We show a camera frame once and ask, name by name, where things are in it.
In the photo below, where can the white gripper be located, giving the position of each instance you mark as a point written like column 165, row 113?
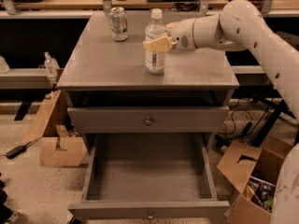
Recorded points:
column 182, row 34

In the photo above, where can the clear plastic water bottle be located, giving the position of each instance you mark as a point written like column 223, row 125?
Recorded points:
column 155, row 60

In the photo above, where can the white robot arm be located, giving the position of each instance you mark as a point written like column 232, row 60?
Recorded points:
column 240, row 26

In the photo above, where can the closed grey top drawer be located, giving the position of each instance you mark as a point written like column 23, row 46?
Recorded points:
column 202, row 119

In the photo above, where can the clear bottle on shelf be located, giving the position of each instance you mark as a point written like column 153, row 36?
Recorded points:
column 51, row 64

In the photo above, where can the grey wooden drawer cabinet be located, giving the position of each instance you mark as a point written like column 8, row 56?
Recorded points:
column 104, row 73

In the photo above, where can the open grey middle drawer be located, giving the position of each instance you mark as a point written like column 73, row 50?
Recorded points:
column 148, row 175

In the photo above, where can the silver green soda can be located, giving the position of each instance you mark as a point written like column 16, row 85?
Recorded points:
column 119, row 23

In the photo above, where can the cardboard box left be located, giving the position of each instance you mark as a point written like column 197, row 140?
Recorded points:
column 58, row 145

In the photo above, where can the open cardboard box right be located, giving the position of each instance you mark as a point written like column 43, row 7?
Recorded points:
column 253, row 171

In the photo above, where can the black power adapter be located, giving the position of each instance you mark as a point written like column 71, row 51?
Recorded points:
column 14, row 152

